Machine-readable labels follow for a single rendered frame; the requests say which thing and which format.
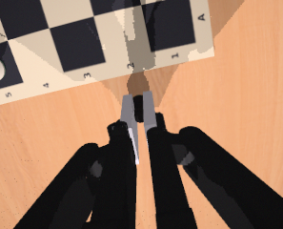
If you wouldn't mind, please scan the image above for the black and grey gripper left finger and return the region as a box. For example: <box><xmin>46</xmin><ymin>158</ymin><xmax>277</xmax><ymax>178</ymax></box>
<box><xmin>13</xmin><ymin>94</ymin><xmax>139</xmax><ymax>229</ymax></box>

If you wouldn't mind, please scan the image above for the black and cream chessboard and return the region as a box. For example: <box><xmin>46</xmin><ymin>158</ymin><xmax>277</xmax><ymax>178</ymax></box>
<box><xmin>0</xmin><ymin>0</ymin><xmax>214</xmax><ymax>105</ymax></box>

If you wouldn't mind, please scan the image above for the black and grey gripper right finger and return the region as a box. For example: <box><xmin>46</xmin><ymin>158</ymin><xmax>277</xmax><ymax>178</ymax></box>
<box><xmin>143</xmin><ymin>91</ymin><xmax>283</xmax><ymax>229</ymax></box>

